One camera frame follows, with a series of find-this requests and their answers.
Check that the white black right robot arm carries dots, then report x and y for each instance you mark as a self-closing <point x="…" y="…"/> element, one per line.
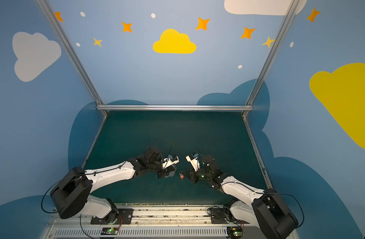
<point x="264" y="209"/>

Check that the aluminium right corner post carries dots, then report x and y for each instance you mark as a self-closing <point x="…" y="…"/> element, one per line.
<point x="274" y="49"/>

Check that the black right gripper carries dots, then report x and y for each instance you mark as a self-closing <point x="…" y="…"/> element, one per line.
<point x="195" y="175"/>

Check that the aluminium back frame rail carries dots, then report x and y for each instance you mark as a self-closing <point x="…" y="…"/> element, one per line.
<point x="199" y="108"/>

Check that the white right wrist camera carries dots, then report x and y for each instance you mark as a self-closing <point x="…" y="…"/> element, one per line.
<point x="193" y="159"/>

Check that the left controller board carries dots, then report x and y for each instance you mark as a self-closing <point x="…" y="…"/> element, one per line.
<point x="109" y="231"/>

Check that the controller board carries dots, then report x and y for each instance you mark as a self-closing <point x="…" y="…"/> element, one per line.
<point x="234" y="233"/>
<point x="109" y="231"/>

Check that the aluminium left corner post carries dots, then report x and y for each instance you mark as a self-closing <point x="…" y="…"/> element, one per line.
<point x="48" y="12"/>

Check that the aluminium corner post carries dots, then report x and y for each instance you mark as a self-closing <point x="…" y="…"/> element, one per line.
<point x="274" y="49"/>
<point x="48" y="12"/>

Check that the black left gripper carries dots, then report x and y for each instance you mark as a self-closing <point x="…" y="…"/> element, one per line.
<point x="166" y="171"/>

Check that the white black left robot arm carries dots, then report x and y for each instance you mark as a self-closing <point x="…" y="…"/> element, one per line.
<point x="72" y="195"/>

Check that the right controller board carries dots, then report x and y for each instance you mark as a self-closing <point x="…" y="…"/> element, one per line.
<point x="234" y="233"/>

